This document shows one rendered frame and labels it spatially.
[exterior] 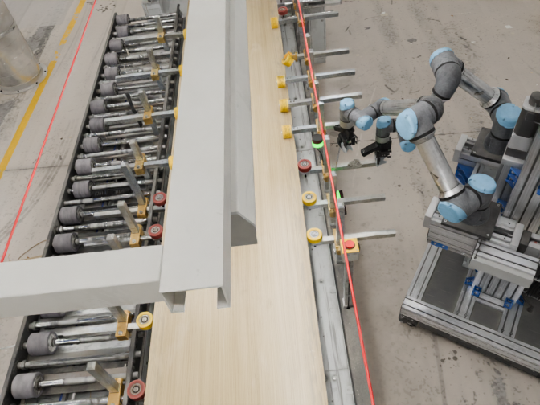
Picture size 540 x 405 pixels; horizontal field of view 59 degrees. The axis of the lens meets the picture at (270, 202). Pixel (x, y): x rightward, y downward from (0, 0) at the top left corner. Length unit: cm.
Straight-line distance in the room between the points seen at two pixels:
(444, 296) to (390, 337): 42
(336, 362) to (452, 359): 97
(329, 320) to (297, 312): 33
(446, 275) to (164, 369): 182
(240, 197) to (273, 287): 163
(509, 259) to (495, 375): 99
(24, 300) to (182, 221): 20
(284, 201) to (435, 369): 136
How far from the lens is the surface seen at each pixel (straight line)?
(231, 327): 224
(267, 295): 229
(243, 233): 71
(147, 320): 237
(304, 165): 276
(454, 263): 326
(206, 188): 61
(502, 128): 264
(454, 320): 304
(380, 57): 516
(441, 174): 215
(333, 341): 248
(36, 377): 257
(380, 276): 338
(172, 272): 54
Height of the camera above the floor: 290
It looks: 50 degrees down
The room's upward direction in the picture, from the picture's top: 10 degrees counter-clockwise
